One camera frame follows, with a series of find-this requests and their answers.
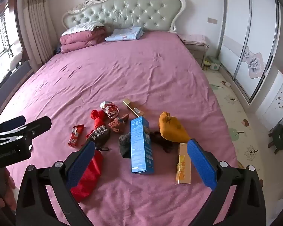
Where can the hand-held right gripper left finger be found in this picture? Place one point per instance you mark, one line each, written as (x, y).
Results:
(81, 162)

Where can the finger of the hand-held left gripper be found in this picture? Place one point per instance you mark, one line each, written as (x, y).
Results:
(10, 123)
(39, 124)

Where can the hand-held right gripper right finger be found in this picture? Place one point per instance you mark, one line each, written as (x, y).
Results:
(201, 164)

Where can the red candy wrapper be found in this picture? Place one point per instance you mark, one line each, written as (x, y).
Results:
(75, 136)

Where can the brown lettered sock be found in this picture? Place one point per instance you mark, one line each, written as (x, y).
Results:
(101, 136)

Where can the person's left hand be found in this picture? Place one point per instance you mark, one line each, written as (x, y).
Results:
(10, 190)

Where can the yellow and white box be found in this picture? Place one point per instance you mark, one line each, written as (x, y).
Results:
(182, 167)

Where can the red fabric bag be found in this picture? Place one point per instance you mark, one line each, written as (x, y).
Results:
(88, 181)

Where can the dark bench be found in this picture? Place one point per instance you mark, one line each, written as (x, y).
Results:
(11, 84)

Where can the red sock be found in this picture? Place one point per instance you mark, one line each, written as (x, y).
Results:
(97, 120)

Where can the yellow cloth pouch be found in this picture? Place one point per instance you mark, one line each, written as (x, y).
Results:
(173, 128)

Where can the dark brown cloth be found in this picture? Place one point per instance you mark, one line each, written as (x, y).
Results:
(161, 141)

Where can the grey sock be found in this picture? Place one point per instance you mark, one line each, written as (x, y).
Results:
(125, 143)

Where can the brown and orange sock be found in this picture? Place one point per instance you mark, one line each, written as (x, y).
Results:
(118, 123)

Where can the crumpled red foil wrapper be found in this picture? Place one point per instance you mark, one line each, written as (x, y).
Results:
(109, 109)

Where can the blue carton box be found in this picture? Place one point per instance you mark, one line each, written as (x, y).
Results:
(140, 146)

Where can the tree print floor mat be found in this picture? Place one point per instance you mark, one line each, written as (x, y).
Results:
(235, 113)

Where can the window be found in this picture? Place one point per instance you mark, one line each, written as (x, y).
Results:
(2, 42)

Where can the dark round stool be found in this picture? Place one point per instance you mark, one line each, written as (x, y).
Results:
(278, 136)

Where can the folded pink quilt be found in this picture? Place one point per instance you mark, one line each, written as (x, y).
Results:
(82, 40)

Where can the white cabinet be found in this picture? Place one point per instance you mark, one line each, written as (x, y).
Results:
(276, 101)

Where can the beige curtain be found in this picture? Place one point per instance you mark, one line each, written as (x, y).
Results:
(37, 23)

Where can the green and white storage box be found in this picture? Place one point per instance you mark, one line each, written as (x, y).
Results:
(214, 63)

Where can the white striped pillow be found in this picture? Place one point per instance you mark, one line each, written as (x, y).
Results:
(82, 27)

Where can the grey nightstand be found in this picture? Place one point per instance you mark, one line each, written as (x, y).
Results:
(198, 53)

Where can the folded light blue blanket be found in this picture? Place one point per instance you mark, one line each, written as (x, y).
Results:
(125, 34)

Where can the pink cloth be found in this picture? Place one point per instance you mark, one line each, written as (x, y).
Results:
(194, 38)

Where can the white sliding door wardrobe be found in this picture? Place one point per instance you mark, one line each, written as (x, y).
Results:
(247, 40)

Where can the tufted green headboard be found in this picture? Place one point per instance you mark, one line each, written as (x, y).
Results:
(127, 11)

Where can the wall switch plate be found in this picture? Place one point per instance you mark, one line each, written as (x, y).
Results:
(212, 20)

